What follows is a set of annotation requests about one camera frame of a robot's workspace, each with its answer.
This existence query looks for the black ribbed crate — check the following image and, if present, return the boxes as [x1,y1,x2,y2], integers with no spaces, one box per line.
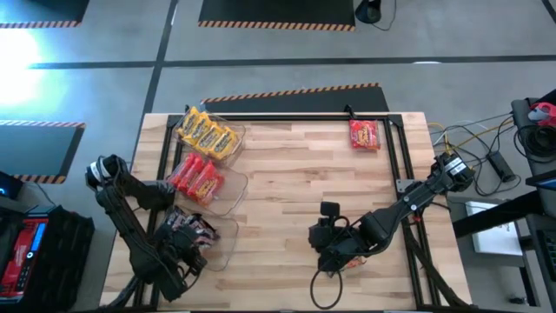
[43,206,96,312]

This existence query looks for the black cable sleeve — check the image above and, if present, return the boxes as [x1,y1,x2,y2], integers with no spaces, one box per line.
[397,203,468,310]
[102,277,151,310]

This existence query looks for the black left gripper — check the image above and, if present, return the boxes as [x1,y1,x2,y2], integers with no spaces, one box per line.
[151,219,209,279]

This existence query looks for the red black equipment unit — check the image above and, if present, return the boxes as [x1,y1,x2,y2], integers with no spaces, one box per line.
[0,212,49,301]

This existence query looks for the dark device with blue light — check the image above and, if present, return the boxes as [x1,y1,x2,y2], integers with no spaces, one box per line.
[0,171,23,201]

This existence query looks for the coiled black cable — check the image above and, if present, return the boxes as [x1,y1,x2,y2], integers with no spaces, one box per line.
[514,123,556,157]

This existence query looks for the thin black floor cable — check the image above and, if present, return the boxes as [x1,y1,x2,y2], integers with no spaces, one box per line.
[372,0,398,32]

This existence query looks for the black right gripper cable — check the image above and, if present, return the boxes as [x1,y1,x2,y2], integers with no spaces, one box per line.
[308,260,345,310]

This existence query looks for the black aluminium table frame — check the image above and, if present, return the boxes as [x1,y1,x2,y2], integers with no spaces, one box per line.
[129,113,440,310]

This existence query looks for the dark side desk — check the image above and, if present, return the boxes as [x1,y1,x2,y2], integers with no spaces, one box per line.
[519,215,556,308]

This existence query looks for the white box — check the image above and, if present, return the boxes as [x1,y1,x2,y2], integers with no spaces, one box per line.
[464,199,525,256]

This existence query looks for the black metal crossbar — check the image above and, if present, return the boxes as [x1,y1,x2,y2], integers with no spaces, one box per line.
[451,190,544,238]

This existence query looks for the black power adapter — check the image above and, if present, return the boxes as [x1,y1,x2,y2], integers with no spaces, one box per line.
[486,150,518,183]

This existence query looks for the yellow cable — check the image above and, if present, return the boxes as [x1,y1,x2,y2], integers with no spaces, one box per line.
[434,120,514,151]

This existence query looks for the grey side desk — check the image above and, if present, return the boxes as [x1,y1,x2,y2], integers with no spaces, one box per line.
[510,89,556,175]

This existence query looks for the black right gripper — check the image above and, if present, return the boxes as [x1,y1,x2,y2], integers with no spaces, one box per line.
[308,201,377,273]

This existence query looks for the dark round floor object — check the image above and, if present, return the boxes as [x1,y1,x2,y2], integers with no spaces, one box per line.
[354,0,383,25]

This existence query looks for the white cable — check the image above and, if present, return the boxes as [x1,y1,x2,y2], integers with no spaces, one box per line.
[427,119,479,147]

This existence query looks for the black floor mat striped edge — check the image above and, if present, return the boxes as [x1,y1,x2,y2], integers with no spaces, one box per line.
[197,0,357,32]
[0,0,90,30]
[199,82,391,115]
[0,120,87,184]

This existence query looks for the clear plastic bin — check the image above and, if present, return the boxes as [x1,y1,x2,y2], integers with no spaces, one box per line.
[166,150,250,217]
[163,207,241,273]
[173,107,248,169]

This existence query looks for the pink red handheld tool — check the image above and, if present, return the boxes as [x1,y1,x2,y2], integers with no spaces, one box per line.
[527,102,556,130]

